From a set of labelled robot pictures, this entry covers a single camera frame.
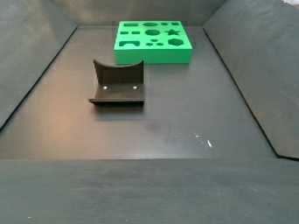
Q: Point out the green shape sorter block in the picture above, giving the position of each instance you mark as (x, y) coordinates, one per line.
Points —
(157, 42)

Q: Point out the black curved holder bracket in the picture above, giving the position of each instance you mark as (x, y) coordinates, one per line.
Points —
(120, 78)

